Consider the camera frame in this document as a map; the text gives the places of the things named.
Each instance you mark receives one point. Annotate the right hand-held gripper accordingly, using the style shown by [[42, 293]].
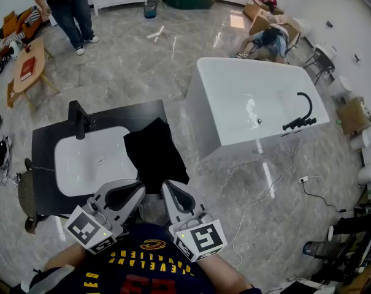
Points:
[[203, 237]]

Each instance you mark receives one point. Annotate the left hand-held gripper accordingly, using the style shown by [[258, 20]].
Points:
[[87, 228]]

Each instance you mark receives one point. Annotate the black cloth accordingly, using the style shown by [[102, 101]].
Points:
[[154, 155]]

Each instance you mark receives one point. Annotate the person's right forearm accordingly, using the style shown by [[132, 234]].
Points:
[[222, 271]]

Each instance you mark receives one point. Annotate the person's left forearm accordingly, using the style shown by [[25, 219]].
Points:
[[65, 256]]

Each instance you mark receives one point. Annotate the white sink basin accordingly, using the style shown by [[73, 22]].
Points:
[[81, 164]]

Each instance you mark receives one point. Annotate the person's navy printed shirt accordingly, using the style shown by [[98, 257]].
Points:
[[142, 274]]

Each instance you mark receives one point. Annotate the black stone sink counter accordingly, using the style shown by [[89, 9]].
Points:
[[44, 152]]

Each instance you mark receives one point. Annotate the woven basket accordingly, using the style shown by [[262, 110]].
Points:
[[27, 194]]

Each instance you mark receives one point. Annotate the black sink faucet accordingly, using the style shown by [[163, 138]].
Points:
[[78, 118]]

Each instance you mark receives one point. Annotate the white bathtub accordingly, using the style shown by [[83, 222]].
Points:
[[234, 103]]

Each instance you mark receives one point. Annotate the white power strip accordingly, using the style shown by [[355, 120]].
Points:
[[303, 179]]

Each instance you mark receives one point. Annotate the black bathtub faucet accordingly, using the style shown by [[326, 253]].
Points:
[[298, 123]]

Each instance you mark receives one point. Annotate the red book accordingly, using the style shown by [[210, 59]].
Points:
[[27, 69]]

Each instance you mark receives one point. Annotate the wooden side table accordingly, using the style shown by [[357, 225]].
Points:
[[39, 60]]

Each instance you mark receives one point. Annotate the white sticks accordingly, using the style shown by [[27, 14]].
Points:
[[156, 34]]

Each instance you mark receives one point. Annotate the black equipment stand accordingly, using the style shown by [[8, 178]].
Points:
[[354, 225]]

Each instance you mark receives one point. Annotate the white waste bin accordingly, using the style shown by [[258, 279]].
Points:
[[340, 86], [367, 174], [361, 139]]

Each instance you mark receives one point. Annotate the brown cardboard box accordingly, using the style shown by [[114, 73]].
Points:
[[262, 23], [251, 11], [352, 116]]

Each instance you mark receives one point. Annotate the black metal chair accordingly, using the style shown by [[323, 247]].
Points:
[[323, 58]]

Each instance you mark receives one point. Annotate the orange cushioned sofa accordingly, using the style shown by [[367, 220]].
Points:
[[10, 26]]

